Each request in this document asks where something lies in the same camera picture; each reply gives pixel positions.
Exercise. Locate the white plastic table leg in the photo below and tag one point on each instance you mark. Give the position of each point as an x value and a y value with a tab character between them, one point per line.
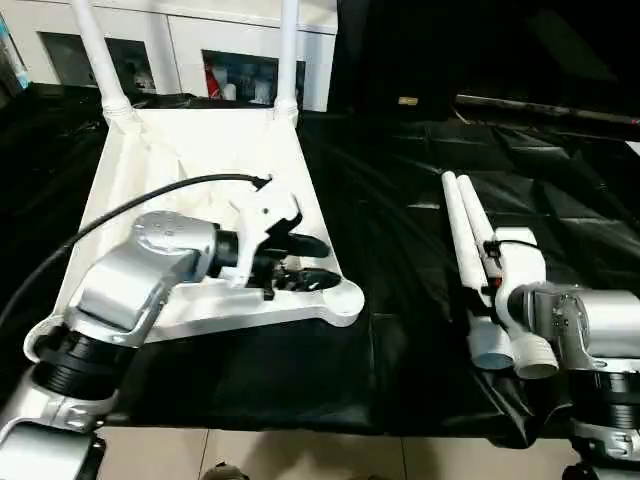
462	235
288	50
475	210
97	50

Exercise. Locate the white plastic table top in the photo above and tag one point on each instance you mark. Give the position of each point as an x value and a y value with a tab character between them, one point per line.
200	150

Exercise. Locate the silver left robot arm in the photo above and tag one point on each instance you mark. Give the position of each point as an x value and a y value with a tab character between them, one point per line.
145	260

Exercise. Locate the black mat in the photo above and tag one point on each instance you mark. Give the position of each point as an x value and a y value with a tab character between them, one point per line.
400	225

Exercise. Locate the black pole with tan tip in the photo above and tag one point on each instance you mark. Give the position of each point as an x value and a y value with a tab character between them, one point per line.
550	107

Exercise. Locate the white paper sheet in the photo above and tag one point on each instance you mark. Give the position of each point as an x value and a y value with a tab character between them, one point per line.
635	148

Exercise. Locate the grey robot torso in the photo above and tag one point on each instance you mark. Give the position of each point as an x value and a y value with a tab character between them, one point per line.
222	472

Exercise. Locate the black backdrop cloth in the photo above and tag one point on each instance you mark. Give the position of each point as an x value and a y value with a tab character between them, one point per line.
500	45

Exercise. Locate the white cabinet with glass doors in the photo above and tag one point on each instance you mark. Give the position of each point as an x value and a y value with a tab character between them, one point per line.
175	30

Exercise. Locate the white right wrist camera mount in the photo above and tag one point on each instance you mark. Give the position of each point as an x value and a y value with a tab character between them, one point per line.
522	260

